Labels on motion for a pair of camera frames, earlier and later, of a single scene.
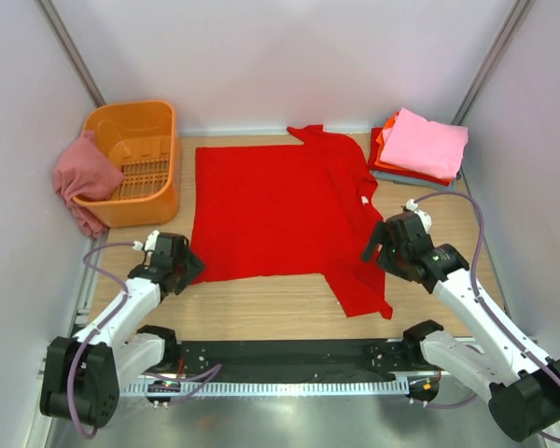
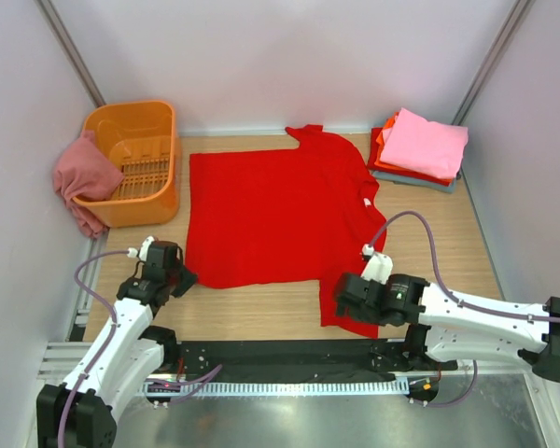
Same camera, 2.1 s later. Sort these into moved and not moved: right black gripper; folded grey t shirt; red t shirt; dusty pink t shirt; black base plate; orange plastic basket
Moved: red t shirt; right black gripper
Not moved: folded grey t shirt; orange plastic basket; dusty pink t shirt; black base plate
